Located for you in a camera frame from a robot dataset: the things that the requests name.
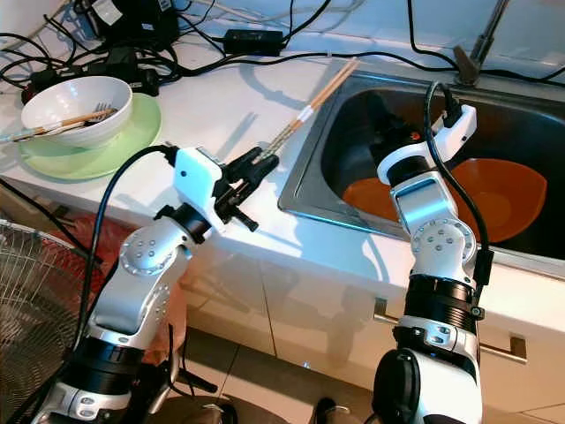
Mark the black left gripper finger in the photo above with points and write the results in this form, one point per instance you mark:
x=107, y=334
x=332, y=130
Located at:
x=263, y=170
x=249, y=158

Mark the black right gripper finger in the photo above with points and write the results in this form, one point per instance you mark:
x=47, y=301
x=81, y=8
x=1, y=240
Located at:
x=378, y=110

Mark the orange plate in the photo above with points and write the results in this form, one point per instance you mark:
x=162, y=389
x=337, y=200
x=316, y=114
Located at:
x=371, y=199

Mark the orange bowl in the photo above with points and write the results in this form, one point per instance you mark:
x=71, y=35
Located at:
x=512, y=199

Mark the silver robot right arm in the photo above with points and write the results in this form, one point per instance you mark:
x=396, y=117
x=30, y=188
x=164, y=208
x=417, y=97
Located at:
x=441, y=247

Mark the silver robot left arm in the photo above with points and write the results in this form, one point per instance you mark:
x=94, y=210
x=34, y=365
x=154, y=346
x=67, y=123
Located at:
x=150, y=256

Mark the white kitchen cabinet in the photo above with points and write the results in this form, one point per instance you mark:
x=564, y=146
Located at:
x=318, y=300

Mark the stainless steel sink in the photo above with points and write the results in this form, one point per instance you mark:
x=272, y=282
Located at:
x=335, y=132

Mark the green plate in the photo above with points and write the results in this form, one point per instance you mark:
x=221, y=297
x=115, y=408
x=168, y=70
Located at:
x=132, y=146

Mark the black power adapter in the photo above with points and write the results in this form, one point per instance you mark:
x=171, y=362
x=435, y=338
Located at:
x=252, y=41

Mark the chrome sink faucet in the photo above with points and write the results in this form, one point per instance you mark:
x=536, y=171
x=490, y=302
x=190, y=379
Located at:
x=477, y=40

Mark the metal fork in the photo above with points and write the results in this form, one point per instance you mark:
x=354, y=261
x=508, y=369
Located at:
x=101, y=113

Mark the black power strip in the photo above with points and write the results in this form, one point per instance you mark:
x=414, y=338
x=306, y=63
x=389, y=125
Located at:
x=124, y=66

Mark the black box with white label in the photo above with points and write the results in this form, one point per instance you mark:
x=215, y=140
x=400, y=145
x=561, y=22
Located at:
x=132, y=16

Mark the white bowl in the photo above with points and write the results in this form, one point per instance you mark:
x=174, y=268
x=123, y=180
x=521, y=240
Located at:
x=71, y=95

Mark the grey metal stand leg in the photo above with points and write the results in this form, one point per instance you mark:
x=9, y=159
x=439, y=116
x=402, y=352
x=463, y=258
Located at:
x=172, y=380

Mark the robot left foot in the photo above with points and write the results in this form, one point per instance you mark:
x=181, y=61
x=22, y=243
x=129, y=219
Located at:
x=203, y=412

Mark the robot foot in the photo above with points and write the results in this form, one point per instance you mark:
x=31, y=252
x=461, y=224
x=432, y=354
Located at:
x=203, y=412
x=337, y=412

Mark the grey standing fan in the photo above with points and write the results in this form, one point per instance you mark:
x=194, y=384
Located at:
x=35, y=309

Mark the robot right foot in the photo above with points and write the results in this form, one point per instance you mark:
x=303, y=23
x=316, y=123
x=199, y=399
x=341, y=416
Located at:
x=337, y=412

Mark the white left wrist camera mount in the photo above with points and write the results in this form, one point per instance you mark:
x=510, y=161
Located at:
x=199, y=177

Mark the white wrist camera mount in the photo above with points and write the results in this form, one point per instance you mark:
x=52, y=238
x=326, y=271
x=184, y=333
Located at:
x=459, y=132
x=199, y=177

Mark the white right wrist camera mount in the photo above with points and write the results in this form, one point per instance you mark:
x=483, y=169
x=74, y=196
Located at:
x=459, y=132

